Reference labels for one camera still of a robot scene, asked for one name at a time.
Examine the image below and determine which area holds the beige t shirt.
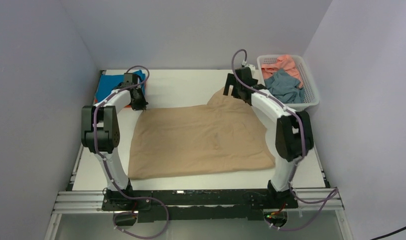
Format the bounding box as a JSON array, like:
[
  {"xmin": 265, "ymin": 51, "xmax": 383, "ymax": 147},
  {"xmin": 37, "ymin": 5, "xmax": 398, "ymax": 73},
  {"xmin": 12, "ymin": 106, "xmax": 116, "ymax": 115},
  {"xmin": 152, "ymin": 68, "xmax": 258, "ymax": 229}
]
[{"xmin": 128, "ymin": 90, "xmax": 275, "ymax": 180}]

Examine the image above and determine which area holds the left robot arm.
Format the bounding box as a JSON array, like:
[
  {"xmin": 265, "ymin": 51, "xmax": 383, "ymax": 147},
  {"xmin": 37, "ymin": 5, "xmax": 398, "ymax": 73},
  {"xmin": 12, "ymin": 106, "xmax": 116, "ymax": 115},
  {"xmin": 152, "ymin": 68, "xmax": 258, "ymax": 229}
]
[{"xmin": 81, "ymin": 72, "xmax": 149, "ymax": 210}]

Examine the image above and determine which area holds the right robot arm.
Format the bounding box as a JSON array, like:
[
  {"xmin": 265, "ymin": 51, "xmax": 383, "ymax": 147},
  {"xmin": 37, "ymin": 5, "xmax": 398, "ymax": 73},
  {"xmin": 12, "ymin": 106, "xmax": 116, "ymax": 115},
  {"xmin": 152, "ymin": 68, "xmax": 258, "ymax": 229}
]
[{"xmin": 223, "ymin": 66, "xmax": 314, "ymax": 208}]

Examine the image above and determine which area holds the folded blue t shirt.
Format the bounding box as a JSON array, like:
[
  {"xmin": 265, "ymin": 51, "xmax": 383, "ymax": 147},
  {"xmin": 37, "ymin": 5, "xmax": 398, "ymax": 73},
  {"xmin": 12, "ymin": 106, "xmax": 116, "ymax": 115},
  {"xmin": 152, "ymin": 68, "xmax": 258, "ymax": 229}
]
[{"xmin": 94, "ymin": 70, "xmax": 146, "ymax": 103}]

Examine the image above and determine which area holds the grey-blue t shirt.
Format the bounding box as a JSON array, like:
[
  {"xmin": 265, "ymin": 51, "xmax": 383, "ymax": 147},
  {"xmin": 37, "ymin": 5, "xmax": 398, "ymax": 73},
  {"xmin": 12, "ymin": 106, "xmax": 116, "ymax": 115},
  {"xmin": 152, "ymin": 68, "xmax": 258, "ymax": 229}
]
[{"xmin": 264, "ymin": 68, "xmax": 305, "ymax": 104}]

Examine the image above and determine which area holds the pink t shirt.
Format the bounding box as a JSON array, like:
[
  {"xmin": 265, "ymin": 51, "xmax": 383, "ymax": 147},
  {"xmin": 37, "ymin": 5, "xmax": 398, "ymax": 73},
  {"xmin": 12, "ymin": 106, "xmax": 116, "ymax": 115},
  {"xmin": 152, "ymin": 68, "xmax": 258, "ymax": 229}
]
[{"xmin": 261, "ymin": 54, "xmax": 304, "ymax": 89}]

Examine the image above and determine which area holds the white plastic basket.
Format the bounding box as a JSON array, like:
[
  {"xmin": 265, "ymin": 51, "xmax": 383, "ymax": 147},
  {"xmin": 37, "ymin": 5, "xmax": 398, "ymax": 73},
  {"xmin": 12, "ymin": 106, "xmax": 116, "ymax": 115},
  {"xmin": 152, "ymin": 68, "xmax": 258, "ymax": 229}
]
[{"xmin": 257, "ymin": 54, "xmax": 320, "ymax": 111}]

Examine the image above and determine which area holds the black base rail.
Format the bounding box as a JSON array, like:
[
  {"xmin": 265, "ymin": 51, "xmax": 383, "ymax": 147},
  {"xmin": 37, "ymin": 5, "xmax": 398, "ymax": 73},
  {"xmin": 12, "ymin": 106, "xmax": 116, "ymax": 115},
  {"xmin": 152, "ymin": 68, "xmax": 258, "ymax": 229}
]
[{"xmin": 101, "ymin": 188, "xmax": 298, "ymax": 226}]

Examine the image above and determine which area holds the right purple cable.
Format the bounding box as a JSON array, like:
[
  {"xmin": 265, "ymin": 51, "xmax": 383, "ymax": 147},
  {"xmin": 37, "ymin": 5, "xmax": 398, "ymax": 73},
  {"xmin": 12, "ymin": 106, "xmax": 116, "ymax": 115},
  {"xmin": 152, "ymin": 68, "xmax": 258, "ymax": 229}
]
[{"xmin": 231, "ymin": 49, "xmax": 339, "ymax": 233}]

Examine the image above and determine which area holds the black cable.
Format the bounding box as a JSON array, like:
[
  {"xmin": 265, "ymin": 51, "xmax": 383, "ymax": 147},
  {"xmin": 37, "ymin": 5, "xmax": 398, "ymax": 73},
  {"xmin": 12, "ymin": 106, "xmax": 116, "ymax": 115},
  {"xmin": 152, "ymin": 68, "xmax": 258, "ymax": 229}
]
[{"xmin": 370, "ymin": 221, "xmax": 406, "ymax": 240}]

